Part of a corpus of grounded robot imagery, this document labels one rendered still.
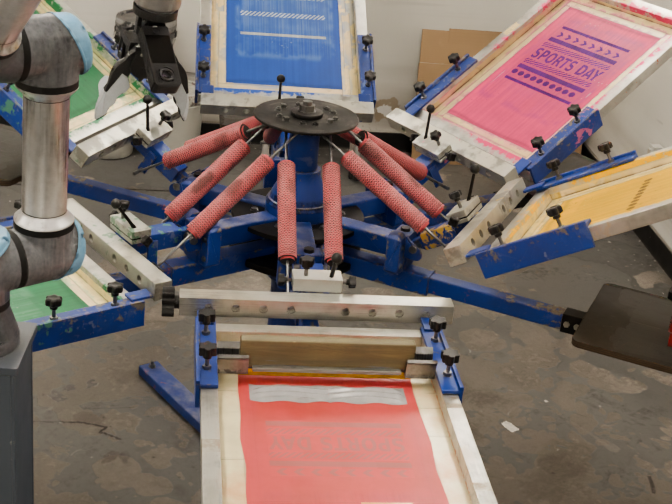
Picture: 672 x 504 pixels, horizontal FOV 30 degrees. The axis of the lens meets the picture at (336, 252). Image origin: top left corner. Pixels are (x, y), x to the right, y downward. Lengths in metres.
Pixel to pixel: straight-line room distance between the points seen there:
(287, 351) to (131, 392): 1.84
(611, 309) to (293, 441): 1.14
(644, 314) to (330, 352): 1.00
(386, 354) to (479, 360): 2.19
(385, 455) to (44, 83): 1.05
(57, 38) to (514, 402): 2.95
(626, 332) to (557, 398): 1.57
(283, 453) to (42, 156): 0.80
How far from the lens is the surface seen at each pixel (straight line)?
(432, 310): 3.15
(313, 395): 2.87
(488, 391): 4.89
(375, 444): 2.73
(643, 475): 4.60
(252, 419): 2.77
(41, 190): 2.43
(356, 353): 2.90
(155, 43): 2.00
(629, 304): 3.55
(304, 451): 2.69
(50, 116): 2.38
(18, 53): 2.28
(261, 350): 2.88
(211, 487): 2.50
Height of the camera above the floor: 2.46
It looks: 25 degrees down
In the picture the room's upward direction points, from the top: 6 degrees clockwise
